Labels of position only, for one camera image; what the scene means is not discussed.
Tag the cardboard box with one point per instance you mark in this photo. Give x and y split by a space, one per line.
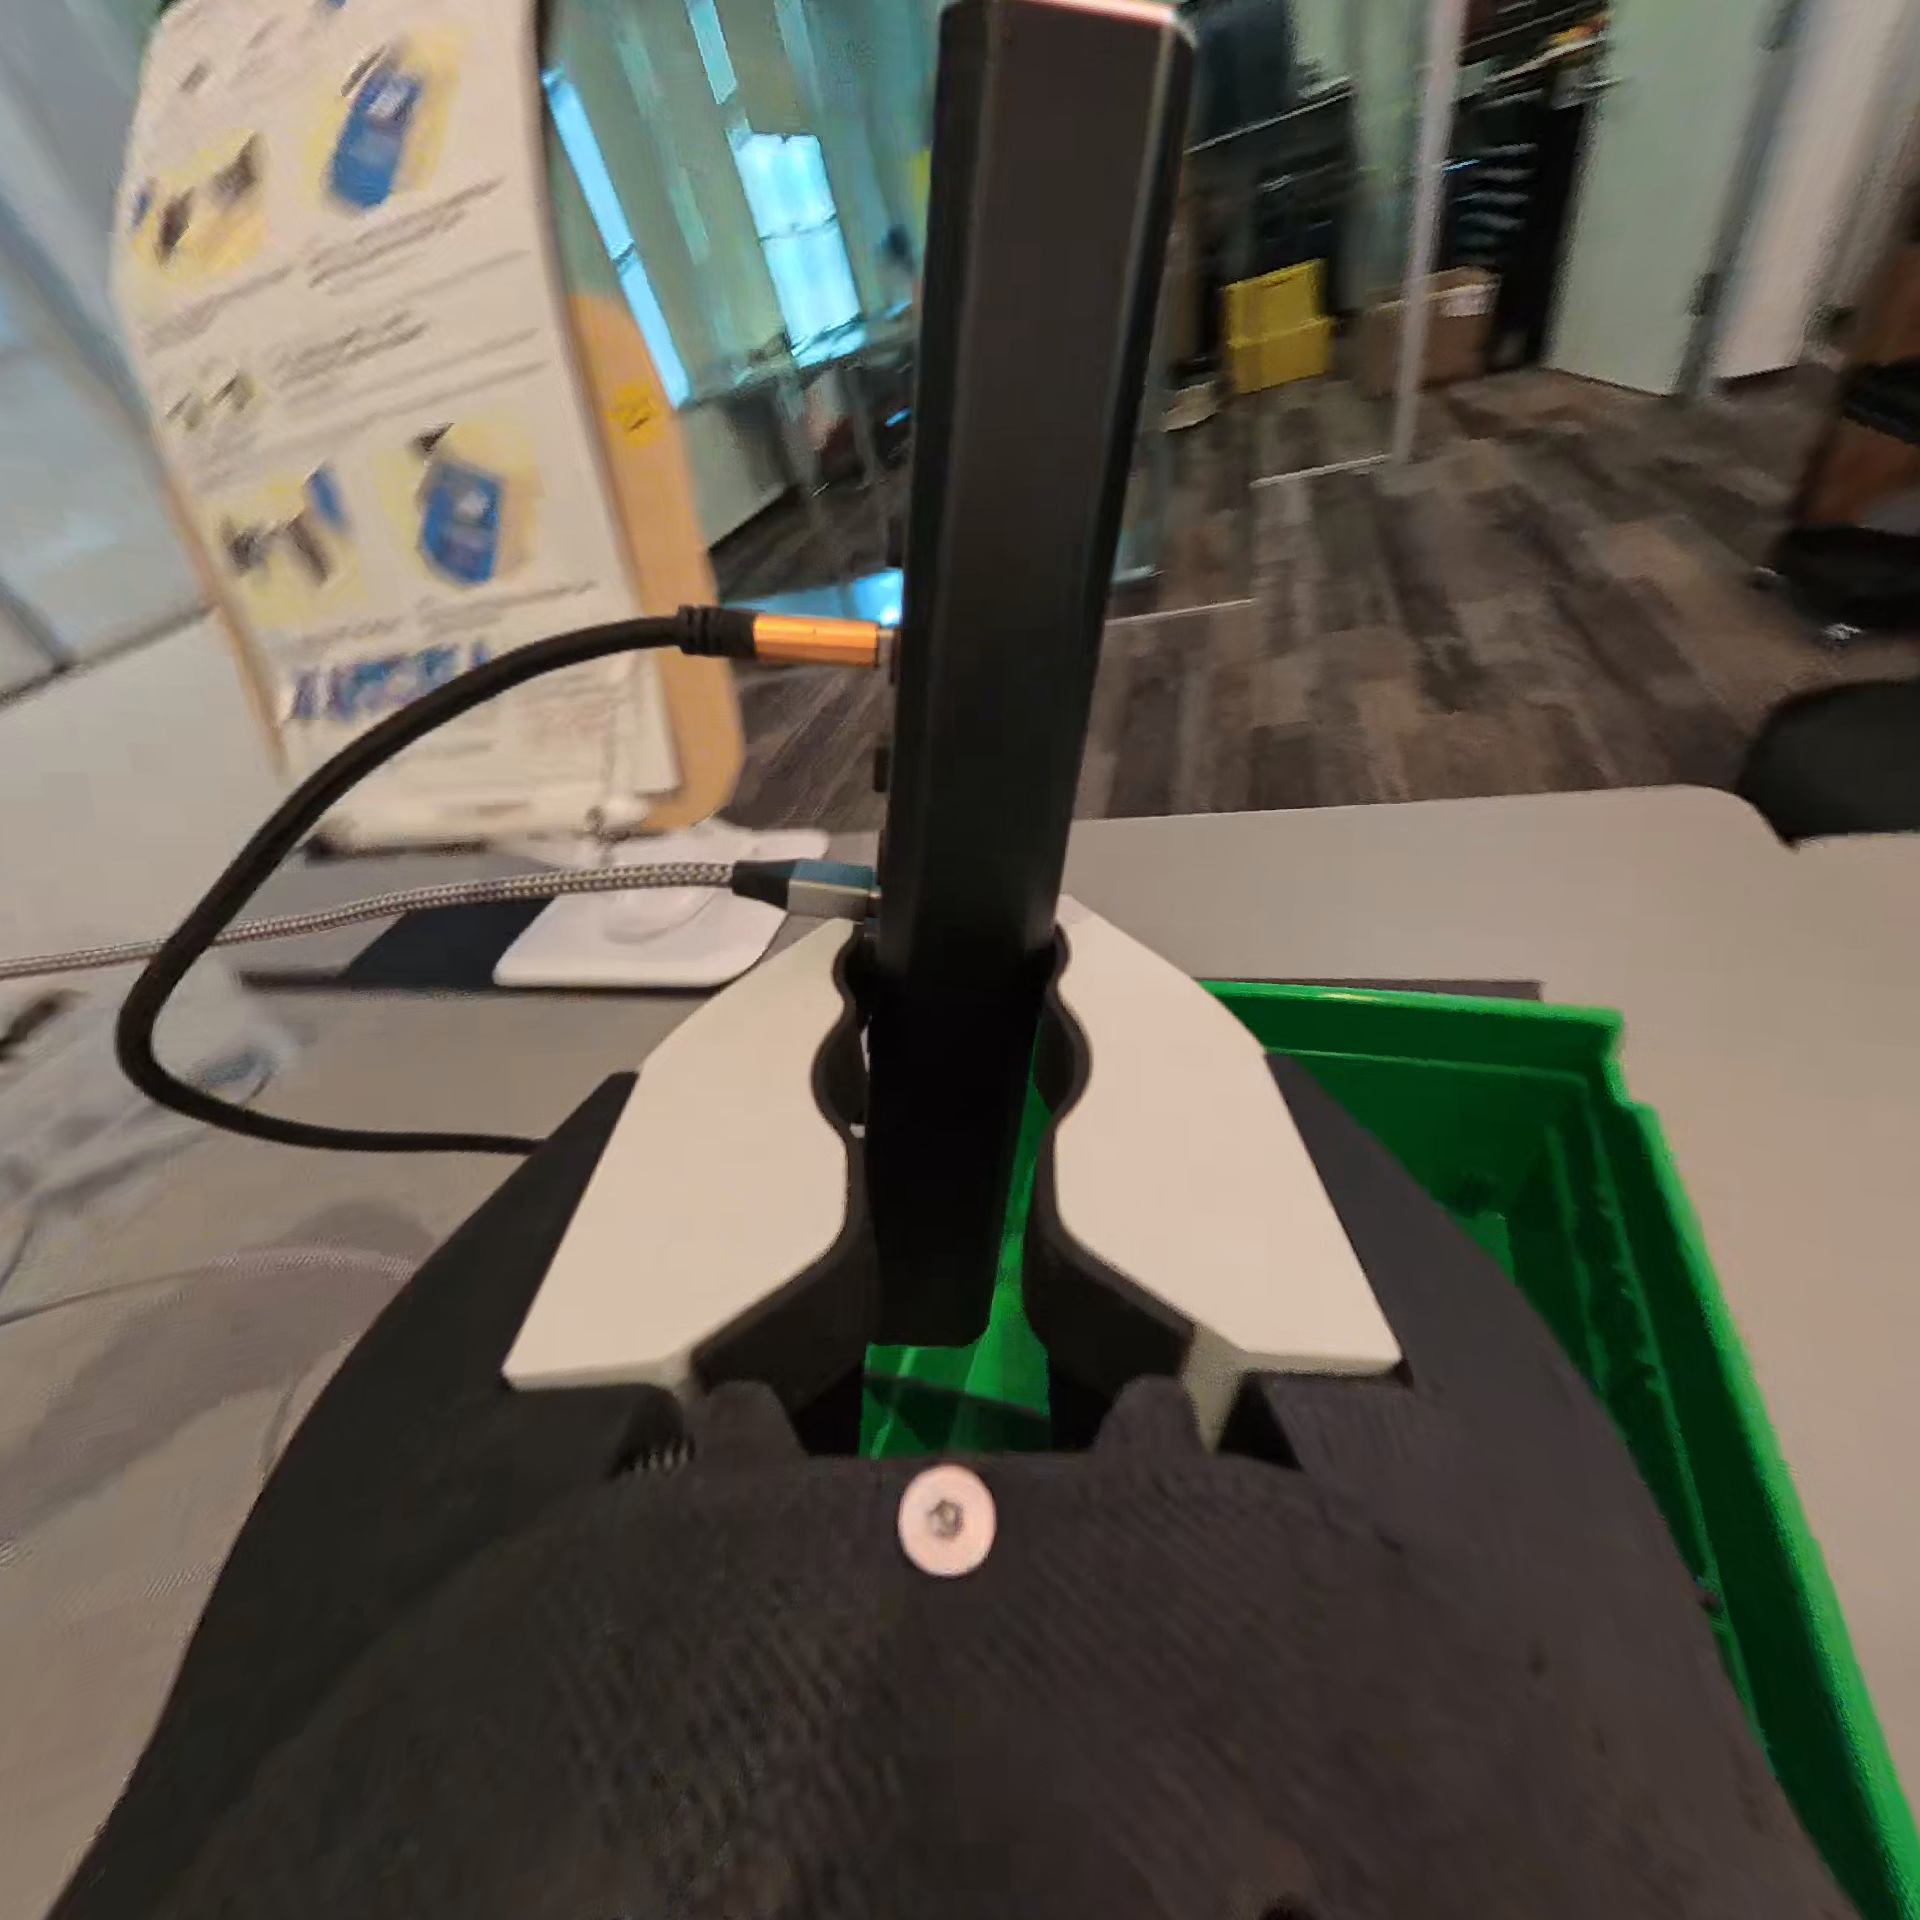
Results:
1425 339

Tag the black office chair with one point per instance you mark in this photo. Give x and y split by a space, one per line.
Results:
1845 763

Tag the dark mat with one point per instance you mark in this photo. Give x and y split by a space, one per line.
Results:
404 945

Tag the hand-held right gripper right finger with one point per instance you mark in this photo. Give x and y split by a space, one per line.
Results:
1201 1200

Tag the black shelving rack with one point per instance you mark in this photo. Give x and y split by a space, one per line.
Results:
1516 210

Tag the yellow storage bin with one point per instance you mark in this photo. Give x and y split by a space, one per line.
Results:
1275 330

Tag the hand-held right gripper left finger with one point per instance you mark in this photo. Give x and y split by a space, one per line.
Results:
675 1200

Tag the dark grey usb hub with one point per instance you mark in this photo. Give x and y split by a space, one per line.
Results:
1020 600

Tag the green plastic bin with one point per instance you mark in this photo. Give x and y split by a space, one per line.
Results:
1499 1141

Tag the poster display stand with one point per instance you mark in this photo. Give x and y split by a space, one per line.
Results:
376 300

